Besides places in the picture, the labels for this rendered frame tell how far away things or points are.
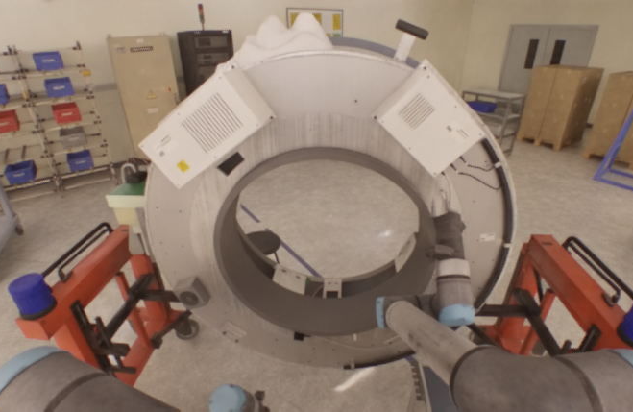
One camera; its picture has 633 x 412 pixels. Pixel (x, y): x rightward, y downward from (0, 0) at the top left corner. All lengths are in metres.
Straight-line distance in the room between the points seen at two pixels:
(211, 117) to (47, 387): 0.69
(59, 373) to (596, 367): 0.68
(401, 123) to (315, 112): 0.27
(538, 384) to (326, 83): 0.87
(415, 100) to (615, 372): 0.69
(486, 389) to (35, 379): 0.58
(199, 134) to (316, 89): 0.37
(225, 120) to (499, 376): 0.82
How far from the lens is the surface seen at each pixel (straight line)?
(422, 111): 0.96
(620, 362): 0.60
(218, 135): 0.97
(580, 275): 1.83
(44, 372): 0.56
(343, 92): 1.05
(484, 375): 0.54
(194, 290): 1.46
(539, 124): 7.51
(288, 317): 1.52
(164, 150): 1.05
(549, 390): 0.52
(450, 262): 0.96
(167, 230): 1.40
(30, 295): 1.60
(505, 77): 10.57
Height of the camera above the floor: 1.90
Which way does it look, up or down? 28 degrees down
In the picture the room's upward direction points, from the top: 1 degrees counter-clockwise
